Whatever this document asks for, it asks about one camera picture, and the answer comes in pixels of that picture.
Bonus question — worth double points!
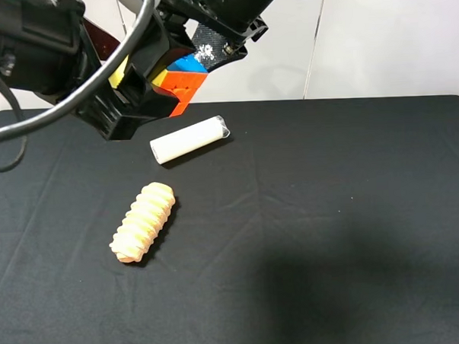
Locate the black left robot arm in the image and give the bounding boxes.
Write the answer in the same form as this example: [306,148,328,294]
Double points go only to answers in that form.
[0,0,194,142]

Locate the twisted bread roll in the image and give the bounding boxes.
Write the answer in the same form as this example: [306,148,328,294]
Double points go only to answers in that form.
[109,182,176,263]

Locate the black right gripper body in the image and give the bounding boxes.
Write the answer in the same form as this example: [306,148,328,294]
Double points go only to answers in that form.
[159,0,274,44]

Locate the black cable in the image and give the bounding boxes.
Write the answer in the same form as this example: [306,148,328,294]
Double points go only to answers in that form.
[0,0,165,174]

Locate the white cylindrical tube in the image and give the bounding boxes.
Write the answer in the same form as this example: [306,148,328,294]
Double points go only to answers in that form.
[150,115,230,164]

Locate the black tablecloth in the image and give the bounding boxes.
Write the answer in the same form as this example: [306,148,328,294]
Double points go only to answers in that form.
[0,95,459,344]

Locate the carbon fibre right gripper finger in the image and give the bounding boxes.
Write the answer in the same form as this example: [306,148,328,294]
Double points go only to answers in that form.
[192,23,248,72]

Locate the colourful puzzle cube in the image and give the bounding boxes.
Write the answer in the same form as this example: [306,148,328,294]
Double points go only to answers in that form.
[109,53,209,121]

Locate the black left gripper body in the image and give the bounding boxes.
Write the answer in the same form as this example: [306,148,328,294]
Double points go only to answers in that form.
[1,0,194,141]

